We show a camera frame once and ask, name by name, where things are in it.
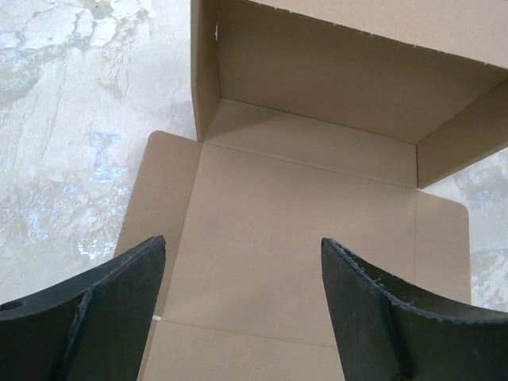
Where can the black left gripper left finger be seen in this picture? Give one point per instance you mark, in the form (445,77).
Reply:
(93,326)

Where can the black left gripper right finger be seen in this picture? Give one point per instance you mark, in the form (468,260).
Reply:
(388,329)

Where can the brown cardboard box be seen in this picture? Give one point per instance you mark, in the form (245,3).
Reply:
(313,119)

